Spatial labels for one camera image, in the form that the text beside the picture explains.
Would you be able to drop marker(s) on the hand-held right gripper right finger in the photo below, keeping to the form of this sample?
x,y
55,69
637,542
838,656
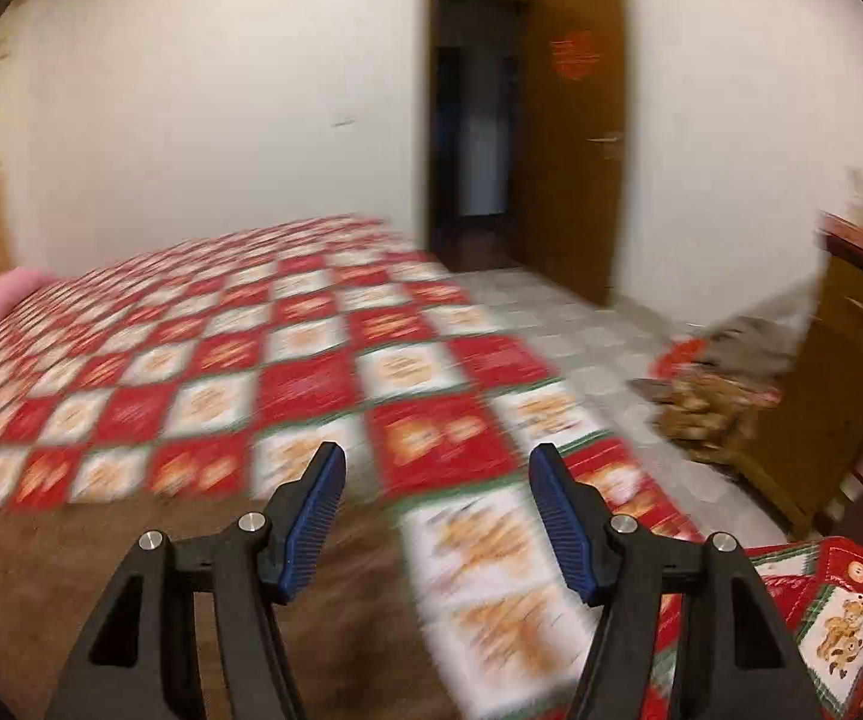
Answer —
x,y
566,532

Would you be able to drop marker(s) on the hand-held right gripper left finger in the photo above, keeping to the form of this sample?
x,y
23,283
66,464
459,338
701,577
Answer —
x,y
311,525

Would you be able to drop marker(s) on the brown knitted sweater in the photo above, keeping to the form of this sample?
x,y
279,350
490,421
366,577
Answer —
x,y
64,577

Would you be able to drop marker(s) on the red checked printed bedsheet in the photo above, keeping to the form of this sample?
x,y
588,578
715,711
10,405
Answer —
x,y
289,390

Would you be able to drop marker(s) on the red plastic bag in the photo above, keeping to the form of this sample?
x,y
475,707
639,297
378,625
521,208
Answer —
x,y
679,360

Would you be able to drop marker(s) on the wooden desk with drawers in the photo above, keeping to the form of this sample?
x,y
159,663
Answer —
x,y
814,390

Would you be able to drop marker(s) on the brown wooden door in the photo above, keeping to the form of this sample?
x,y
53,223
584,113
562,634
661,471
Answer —
x,y
574,202

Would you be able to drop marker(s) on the red paper door decoration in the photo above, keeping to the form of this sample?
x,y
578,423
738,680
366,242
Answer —
x,y
574,54

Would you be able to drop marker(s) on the white wall switch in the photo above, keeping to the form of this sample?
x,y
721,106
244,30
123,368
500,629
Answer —
x,y
343,121

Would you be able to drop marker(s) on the brown door frame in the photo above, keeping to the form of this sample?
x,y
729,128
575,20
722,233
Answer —
x,y
425,127

